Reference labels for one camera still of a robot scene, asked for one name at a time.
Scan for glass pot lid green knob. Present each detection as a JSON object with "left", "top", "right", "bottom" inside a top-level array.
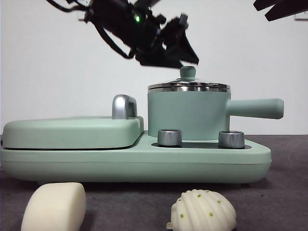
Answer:
[{"left": 147, "top": 66, "right": 231, "bottom": 89}]

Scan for mint green breakfast maker base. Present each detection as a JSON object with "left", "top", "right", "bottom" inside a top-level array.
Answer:
[{"left": 0, "top": 139, "right": 272, "bottom": 186}]

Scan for silver control knob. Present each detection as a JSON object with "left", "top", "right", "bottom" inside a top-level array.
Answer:
[
  {"left": 157, "top": 129, "right": 183, "bottom": 147},
  {"left": 218, "top": 130, "right": 245, "bottom": 148}
]

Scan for ribbed white bun green dots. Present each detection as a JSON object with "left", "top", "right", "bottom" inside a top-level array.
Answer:
[{"left": 166, "top": 189, "right": 237, "bottom": 231}]

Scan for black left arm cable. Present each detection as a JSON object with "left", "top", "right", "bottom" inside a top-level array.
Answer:
[{"left": 47, "top": 0, "right": 135, "bottom": 60}]

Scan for plain white steamed bun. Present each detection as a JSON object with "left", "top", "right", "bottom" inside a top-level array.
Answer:
[{"left": 20, "top": 182, "right": 87, "bottom": 231}]

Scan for mint green pot with handle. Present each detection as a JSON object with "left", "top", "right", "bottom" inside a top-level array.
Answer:
[{"left": 147, "top": 87, "right": 284, "bottom": 142}]

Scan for silver grill cover handle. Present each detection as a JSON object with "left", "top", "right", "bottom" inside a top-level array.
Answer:
[{"left": 112, "top": 94, "right": 138, "bottom": 120}]

